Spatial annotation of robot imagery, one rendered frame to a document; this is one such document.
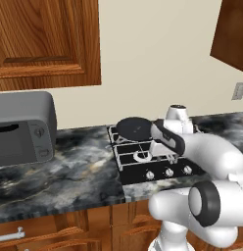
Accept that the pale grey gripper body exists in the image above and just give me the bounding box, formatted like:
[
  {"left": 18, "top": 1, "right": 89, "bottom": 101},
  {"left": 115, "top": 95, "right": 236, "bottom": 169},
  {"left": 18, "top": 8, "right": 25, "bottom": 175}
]
[{"left": 149, "top": 139, "right": 175, "bottom": 158}]

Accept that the black round pan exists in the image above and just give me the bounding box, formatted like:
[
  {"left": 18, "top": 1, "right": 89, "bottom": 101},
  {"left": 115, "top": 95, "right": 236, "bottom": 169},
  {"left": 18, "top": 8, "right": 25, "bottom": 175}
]
[{"left": 116, "top": 116, "right": 155, "bottom": 142}]

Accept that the black hob with grates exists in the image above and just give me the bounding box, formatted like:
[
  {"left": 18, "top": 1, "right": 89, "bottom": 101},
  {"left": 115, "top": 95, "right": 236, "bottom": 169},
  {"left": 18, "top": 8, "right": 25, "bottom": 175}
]
[{"left": 106, "top": 121, "right": 207, "bottom": 186}]

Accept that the wooden base cupboard door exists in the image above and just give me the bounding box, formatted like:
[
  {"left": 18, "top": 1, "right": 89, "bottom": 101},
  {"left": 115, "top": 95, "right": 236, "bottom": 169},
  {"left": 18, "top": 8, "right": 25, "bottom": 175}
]
[{"left": 111, "top": 199, "right": 165, "bottom": 251}]

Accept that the wooden drawer front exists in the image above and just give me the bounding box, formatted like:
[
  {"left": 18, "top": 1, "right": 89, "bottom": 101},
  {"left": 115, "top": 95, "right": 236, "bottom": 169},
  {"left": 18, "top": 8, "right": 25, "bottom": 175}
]
[{"left": 0, "top": 206, "right": 112, "bottom": 251}]

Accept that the grey microwave oven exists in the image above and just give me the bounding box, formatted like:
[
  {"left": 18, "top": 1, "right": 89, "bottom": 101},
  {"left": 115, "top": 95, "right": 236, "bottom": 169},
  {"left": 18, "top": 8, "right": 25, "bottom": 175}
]
[{"left": 0, "top": 90, "right": 59, "bottom": 168}]

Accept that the grey wall socket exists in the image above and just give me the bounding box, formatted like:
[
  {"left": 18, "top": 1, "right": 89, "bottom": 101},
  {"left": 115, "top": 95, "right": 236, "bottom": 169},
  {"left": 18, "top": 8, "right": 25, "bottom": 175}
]
[{"left": 231, "top": 81, "right": 243, "bottom": 101}]

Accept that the dark wooden wall cupboard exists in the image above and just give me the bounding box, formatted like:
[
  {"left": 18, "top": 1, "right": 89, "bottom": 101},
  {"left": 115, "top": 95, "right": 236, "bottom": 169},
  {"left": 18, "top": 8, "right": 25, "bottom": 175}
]
[{"left": 210, "top": 0, "right": 243, "bottom": 75}]

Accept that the wooden wall cupboard door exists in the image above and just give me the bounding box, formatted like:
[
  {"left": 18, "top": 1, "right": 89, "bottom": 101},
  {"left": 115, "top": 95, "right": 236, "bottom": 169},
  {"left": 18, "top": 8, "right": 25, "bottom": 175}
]
[{"left": 0, "top": 0, "right": 102, "bottom": 93}]

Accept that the silver drawer handle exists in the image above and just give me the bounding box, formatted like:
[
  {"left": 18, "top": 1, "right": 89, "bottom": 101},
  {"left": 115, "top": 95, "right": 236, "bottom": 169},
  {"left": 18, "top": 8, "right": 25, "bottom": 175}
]
[{"left": 0, "top": 226, "right": 26, "bottom": 243}]

